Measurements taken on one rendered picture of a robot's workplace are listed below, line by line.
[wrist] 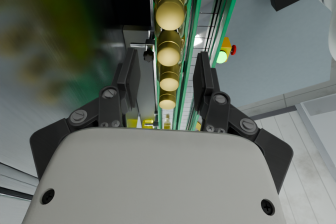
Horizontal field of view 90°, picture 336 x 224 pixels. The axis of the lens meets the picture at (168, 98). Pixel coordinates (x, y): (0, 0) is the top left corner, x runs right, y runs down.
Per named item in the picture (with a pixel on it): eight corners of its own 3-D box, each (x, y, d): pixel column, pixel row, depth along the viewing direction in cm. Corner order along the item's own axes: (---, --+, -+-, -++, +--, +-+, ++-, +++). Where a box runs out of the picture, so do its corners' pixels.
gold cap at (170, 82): (160, 59, 30) (158, 77, 27) (180, 60, 30) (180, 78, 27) (160, 74, 33) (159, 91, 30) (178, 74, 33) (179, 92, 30)
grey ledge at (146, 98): (127, 14, 57) (120, 32, 50) (153, 15, 57) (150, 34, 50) (147, 136, 132) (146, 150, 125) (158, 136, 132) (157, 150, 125)
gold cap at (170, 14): (157, -16, 21) (154, 0, 18) (185, -14, 21) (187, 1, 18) (157, 14, 23) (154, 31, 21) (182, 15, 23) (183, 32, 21)
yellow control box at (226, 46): (210, 35, 66) (213, 46, 61) (229, 36, 66) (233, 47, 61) (206, 50, 71) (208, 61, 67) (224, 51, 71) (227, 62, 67)
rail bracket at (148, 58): (134, 23, 50) (125, 50, 42) (157, 24, 50) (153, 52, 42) (135, 35, 53) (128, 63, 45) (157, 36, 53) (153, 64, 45)
